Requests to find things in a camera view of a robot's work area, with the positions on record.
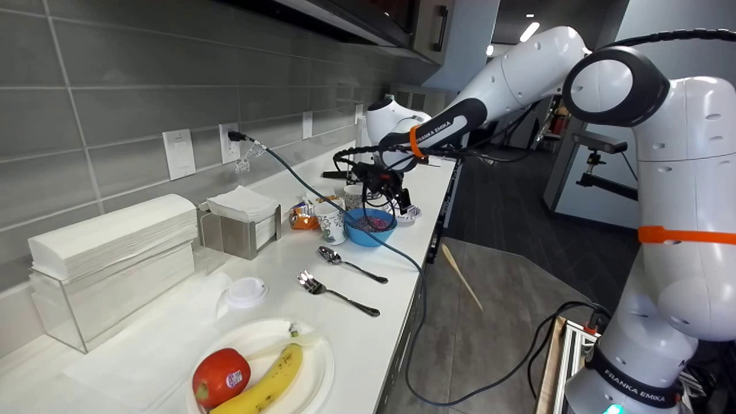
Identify yellow banana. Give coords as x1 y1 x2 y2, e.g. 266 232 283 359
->
208 331 304 414

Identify white round lid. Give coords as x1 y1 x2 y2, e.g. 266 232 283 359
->
226 278 266 309

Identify blue plastic bowl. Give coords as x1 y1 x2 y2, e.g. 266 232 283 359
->
345 207 396 248

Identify white plate with fruit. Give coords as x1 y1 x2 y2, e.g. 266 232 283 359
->
184 317 333 414

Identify black power cable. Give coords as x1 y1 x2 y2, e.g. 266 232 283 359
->
226 128 617 409

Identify orange snack packet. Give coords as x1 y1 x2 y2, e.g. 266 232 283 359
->
289 207 319 230

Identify silver fork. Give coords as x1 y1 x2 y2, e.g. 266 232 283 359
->
298 270 380 317

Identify black kitchen tongs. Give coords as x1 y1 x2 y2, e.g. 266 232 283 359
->
322 169 352 181

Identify red apple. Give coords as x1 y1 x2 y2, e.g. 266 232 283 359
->
190 347 250 409

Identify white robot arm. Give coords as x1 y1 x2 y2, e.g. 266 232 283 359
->
352 24 736 414

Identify napkin holder with napkins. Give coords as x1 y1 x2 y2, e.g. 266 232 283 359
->
200 186 281 260

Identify wooden cooking spoon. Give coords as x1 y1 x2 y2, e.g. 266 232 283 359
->
439 243 485 309

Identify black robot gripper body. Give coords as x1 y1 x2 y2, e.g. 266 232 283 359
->
352 162 403 200

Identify silver spoon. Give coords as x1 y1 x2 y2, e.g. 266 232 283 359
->
318 245 388 283

